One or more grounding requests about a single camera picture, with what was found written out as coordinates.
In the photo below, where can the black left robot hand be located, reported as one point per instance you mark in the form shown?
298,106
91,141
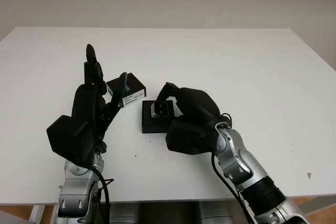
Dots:
84,100

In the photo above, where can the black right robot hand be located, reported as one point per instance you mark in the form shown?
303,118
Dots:
199,106

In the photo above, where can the small silver cube camera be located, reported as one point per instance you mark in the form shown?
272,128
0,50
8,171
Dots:
160,110

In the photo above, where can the black printed box lid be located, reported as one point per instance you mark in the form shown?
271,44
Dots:
135,87

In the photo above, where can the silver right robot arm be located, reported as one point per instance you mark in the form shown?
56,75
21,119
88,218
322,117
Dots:
252,171

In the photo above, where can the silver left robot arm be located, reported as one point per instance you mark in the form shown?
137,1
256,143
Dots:
76,190

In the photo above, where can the grey robot lower body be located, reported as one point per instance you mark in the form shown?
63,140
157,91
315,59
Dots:
170,213

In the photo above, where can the white table leg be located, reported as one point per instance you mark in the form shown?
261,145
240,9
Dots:
36,212

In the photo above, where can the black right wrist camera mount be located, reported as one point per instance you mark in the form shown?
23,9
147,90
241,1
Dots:
189,137

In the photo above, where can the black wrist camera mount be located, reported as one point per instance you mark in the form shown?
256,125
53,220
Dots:
189,137
68,137

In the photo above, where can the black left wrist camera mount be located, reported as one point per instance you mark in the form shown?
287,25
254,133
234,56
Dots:
68,137

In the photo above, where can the black camera box base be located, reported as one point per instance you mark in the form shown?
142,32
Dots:
152,127

